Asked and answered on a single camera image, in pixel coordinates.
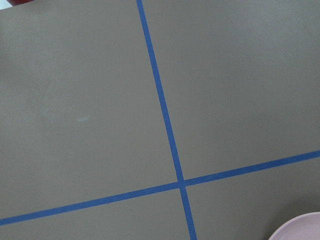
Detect red apple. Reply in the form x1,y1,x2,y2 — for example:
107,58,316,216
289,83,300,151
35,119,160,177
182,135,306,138
7,0,33,6

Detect pink plate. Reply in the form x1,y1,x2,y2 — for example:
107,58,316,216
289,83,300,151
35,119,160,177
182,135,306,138
269,212,320,240

